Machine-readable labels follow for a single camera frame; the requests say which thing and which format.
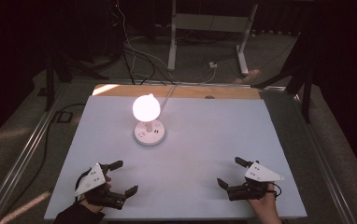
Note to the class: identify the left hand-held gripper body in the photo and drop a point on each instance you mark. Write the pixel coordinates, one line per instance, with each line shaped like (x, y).
(92, 180)

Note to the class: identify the black stand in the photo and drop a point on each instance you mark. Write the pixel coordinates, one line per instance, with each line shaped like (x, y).
(59, 71)
(301, 77)

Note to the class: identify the white plug adapter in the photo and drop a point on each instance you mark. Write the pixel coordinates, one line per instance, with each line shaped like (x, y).
(213, 65)

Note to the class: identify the person's right hand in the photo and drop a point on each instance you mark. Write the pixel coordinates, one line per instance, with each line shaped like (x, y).
(265, 205)

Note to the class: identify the person's left hand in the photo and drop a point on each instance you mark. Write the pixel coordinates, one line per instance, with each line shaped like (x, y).
(91, 207)

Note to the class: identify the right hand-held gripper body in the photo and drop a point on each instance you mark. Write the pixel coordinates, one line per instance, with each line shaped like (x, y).
(262, 173)

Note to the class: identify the aluminium floor rail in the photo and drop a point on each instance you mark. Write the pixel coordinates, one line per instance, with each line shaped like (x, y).
(326, 161)
(21, 158)

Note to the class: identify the round white power socket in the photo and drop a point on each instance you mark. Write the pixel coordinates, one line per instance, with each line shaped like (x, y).
(150, 138)

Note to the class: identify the glowing round bulb lamp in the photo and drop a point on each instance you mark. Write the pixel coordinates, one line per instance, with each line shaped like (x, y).
(146, 108)

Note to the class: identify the light grey table mat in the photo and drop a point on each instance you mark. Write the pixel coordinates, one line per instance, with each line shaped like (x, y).
(198, 161)

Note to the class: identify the white metal stand frame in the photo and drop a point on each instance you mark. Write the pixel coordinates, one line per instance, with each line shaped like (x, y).
(209, 22)

